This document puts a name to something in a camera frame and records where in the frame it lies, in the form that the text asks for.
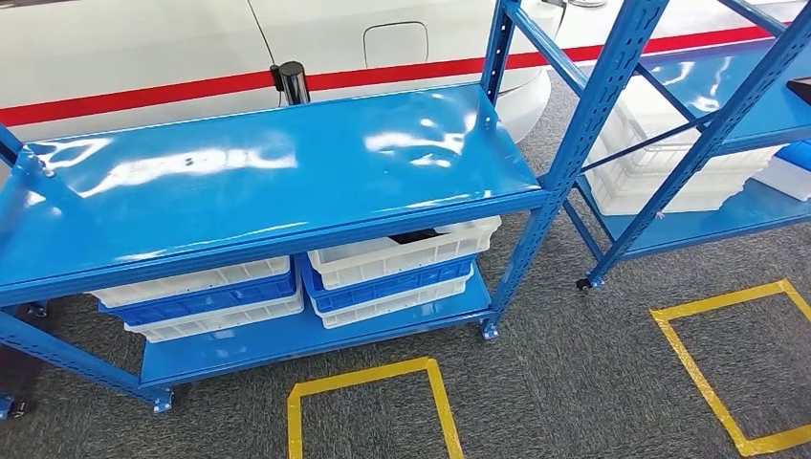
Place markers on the black plastic part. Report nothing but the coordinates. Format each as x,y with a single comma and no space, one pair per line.
801,92

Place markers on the yellow floor tape square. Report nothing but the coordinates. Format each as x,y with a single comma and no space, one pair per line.
709,303
355,379

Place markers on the silver stanchion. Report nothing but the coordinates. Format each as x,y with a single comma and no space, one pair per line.
586,3

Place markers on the white car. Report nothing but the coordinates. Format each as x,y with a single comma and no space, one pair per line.
127,44

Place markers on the black barrier post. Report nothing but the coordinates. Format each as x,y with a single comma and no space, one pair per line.
293,82

